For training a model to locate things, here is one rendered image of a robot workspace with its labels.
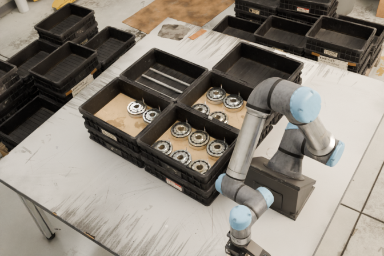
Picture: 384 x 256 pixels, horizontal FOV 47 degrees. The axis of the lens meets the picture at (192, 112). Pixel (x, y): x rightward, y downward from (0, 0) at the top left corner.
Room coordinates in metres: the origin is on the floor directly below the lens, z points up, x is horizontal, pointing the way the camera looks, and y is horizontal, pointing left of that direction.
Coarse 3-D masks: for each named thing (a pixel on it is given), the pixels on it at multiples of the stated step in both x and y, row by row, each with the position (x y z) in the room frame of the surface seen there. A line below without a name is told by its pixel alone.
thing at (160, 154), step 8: (176, 104) 1.60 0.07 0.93; (168, 112) 1.55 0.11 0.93; (192, 112) 1.53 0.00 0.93; (160, 120) 1.51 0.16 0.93; (208, 120) 1.46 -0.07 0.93; (152, 128) 1.46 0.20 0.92; (224, 128) 1.40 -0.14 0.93; (144, 144) 1.36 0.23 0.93; (232, 144) 1.30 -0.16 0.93; (152, 152) 1.33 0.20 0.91; (160, 152) 1.30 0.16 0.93; (224, 152) 1.26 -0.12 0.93; (168, 160) 1.26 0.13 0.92; (176, 160) 1.25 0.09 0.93; (224, 160) 1.23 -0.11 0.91; (184, 168) 1.20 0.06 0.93; (216, 168) 1.19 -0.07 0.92; (200, 176) 1.14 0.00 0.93; (208, 176) 1.14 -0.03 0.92
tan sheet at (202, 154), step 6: (168, 132) 1.52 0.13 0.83; (162, 138) 1.48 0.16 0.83; (168, 138) 1.47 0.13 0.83; (210, 138) 1.44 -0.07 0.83; (174, 144) 1.43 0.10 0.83; (180, 144) 1.43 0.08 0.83; (186, 144) 1.42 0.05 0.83; (174, 150) 1.39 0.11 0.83; (192, 150) 1.38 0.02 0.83; (198, 150) 1.37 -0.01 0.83; (204, 150) 1.37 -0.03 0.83; (192, 156) 1.34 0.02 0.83; (198, 156) 1.34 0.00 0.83; (204, 156) 1.33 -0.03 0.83; (210, 162) 1.29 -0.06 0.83
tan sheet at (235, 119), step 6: (204, 96) 1.74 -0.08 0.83; (198, 102) 1.70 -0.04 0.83; (204, 102) 1.70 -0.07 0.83; (246, 102) 1.65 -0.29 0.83; (210, 108) 1.65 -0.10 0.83; (216, 108) 1.64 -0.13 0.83; (222, 108) 1.64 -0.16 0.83; (228, 114) 1.58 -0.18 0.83; (234, 114) 1.58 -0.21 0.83; (240, 114) 1.57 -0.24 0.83; (234, 120) 1.54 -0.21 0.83; (240, 120) 1.53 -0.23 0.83; (234, 126) 1.50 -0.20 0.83; (240, 126) 1.49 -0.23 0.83
